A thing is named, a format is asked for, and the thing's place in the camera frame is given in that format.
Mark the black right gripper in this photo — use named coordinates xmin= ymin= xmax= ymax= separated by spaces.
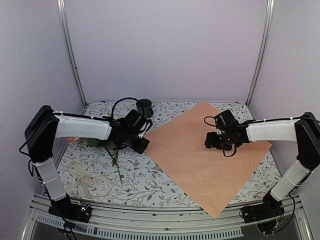
xmin=204 ymin=131 xmax=233 ymax=151

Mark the white purple flower bunch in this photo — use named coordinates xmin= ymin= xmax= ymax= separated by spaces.
xmin=85 ymin=138 xmax=123 ymax=184

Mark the peach wrapping paper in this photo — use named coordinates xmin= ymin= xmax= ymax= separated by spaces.
xmin=145 ymin=102 xmax=271 ymax=218

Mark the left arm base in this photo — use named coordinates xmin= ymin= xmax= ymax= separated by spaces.
xmin=48 ymin=195 xmax=92 ymax=223

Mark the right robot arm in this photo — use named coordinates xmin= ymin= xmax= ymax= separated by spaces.
xmin=204 ymin=110 xmax=320 ymax=218

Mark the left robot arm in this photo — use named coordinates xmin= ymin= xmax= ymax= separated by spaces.
xmin=23 ymin=105 xmax=153 ymax=217

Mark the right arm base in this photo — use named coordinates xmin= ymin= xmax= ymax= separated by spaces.
xmin=239 ymin=191 xmax=285 ymax=235

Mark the dark grey mug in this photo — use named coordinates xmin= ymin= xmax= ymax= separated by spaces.
xmin=136 ymin=98 xmax=154 ymax=119

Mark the floral tablecloth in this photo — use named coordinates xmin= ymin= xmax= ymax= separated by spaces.
xmin=57 ymin=101 xmax=281 ymax=208

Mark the red white patterned bowl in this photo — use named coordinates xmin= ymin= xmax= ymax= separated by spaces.
xmin=65 ymin=137 xmax=81 ymax=144

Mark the cream ribbon bow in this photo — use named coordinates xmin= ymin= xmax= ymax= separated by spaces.
xmin=67 ymin=160 xmax=113 ymax=201

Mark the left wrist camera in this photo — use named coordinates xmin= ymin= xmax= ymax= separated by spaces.
xmin=124 ymin=109 xmax=153 ymax=138

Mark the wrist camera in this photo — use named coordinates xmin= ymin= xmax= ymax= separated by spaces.
xmin=214 ymin=109 xmax=240 ymax=132
xmin=124 ymin=109 xmax=153 ymax=138

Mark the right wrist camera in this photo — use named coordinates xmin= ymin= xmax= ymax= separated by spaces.
xmin=214 ymin=109 xmax=240 ymax=132

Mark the front aluminium rail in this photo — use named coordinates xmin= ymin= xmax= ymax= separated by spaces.
xmin=21 ymin=194 xmax=316 ymax=240

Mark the right aluminium frame post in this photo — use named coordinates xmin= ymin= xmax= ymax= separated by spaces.
xmin=245 ymin=0 xmax=275 ymax=108

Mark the aluminium frame post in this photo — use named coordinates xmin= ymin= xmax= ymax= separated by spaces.
xmin=245 ymin=0 xmax=275 ymax=108
xmin=56 ymin=0 xmax=88 ymax=108

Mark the left aluminium frame post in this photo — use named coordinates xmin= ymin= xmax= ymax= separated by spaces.
xmin=56 ymin=0 xmax=88 ymax=108

